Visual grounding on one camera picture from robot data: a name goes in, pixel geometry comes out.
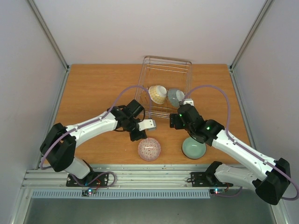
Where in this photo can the left controller board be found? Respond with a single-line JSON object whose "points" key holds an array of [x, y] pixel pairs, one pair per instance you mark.
{"points": [[88, 192]]}

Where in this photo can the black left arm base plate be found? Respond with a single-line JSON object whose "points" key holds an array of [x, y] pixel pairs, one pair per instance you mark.
{"points": [[102, 178]]}

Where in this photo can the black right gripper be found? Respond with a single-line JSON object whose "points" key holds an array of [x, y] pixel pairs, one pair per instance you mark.
{"points": [[175, 121]]}

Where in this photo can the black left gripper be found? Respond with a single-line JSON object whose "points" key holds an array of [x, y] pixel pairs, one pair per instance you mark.
{"points": [[143, 135]]}

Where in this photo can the pink patterned bowl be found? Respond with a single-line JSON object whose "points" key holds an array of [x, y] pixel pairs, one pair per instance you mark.
{"points": [[149, 149]]}

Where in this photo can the aluminium frame rails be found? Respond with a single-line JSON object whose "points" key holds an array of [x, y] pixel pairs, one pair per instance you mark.
{"points": [[104, 42]]}

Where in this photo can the pale green bowl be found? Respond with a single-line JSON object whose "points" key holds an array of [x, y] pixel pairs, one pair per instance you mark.
{"points": [[193, 149]]}

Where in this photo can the grey slotted cable duct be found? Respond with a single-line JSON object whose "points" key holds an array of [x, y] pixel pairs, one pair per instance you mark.
{"points": [[123, 194]]}

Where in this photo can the yellow blue patterned bowl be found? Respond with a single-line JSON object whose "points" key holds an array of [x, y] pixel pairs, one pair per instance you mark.
{"points": [[158, 94]]}

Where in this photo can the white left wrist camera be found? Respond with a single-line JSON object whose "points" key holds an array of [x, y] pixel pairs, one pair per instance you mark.
{"points": [[147, 124]]}

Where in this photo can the metal wire dish rack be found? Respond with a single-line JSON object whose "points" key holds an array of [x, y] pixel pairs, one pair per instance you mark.
{"points": [[170, 73]]}

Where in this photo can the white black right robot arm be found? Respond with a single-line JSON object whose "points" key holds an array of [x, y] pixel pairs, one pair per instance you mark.
{"points": [[268, 177]]}

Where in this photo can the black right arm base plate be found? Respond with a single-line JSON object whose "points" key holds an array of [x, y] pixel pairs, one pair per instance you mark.
{"points": [[200, 179]]}

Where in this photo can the grey speckled bowl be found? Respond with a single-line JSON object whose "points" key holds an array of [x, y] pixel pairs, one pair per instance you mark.
{"points": [[175, 96]]}

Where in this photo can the right controller board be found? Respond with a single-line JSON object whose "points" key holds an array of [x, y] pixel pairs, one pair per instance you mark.
{"points": [[218, 191]]}

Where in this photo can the controller board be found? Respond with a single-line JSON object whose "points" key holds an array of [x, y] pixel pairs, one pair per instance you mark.
{"points": [[88, 192], [218, 191]]}

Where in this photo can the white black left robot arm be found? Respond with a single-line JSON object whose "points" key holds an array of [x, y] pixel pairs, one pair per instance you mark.
{"points": [[58, 147]]}

